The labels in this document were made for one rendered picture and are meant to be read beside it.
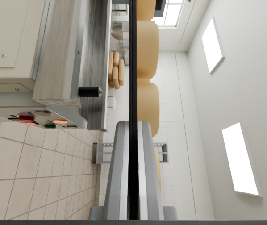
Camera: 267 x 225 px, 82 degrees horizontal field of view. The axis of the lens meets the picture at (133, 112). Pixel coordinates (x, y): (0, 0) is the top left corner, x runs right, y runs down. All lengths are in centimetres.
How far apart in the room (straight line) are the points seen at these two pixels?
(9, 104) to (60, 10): 20
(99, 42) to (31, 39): 39
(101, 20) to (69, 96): 54
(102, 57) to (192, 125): 454
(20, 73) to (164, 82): 520
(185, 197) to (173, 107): 252
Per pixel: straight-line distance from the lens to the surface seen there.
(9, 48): 34
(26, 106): 34
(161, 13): 109
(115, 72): 436
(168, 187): 461
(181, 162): 470
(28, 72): 30
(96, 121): 54
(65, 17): 36
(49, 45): 33
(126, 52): 560
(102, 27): 73
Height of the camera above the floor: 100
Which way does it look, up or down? level
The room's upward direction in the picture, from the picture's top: 90 degrees clockwise
